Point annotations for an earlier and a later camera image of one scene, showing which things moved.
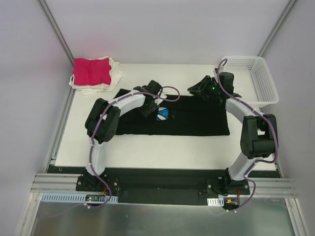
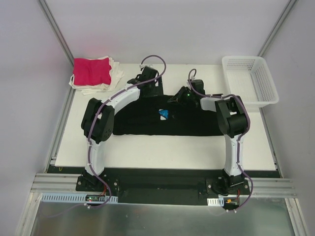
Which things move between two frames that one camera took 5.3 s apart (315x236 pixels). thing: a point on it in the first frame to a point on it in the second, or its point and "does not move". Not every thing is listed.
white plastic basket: [252, 80] does not move
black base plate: [196, 187] does not move
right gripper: [203, 87] to [181, 93]
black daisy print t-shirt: [189, 115] does not move
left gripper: [149, 106] to [154, 86]
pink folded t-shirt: [92, 72] does not move
